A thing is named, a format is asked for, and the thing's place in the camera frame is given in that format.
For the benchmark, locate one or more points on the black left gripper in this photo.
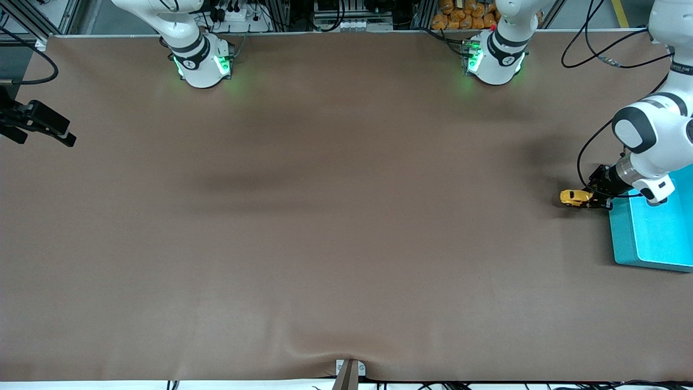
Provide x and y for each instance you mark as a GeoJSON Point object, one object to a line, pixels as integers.
{"type": "Point", "coordinates": [602, 183]}

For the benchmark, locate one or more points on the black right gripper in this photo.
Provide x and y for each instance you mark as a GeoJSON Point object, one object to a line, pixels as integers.
{"type": "Point", "coordinates": [20, 117]}

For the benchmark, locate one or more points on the yellow beetle toy car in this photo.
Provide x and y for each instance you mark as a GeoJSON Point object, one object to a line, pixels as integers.
{"type": "Point", "coordinates": [573, 197]}

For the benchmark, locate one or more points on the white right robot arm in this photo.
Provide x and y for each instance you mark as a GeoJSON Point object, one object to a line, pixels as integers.
{"type": "Point", "coordinates": [200, 65]}

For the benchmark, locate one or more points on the teal plastic storage box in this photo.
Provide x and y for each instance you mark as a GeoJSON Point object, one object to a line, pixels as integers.
{"type": "Point", "coordinates": [649, 238]}

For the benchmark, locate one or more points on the orange snack bag pile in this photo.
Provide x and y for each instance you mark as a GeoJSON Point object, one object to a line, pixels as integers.
{"type": "Point", "coordinates": [455, 16]}

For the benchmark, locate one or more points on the white power strip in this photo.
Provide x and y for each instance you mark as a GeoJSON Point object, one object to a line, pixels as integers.
{"type": "Point", "coordinates": [238, 16]}

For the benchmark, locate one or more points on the brown table mat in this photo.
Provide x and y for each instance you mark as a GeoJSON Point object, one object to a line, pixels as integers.
{"type": "Point", "coordinates": [346, 244]}

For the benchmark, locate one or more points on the aluminium profile frame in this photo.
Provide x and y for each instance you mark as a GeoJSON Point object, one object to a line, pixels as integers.
{"type": "Point", "coordinates": [65, 13]}

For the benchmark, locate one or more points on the aluminium profile post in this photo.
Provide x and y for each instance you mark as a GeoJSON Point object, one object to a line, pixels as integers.
{"type": "Point", "coordinates": [281, 13]}
{"type": "Point", "coordinates": [422, 13]}

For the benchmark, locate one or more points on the grey metal table bracket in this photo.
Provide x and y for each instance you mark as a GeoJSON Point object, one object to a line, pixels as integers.
{"type": "Point", "coordinates": [361, 368]}

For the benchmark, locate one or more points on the brown camera pole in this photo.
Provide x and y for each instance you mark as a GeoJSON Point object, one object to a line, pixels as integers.
{"type": "Point", "coordinates": [346, 379]}

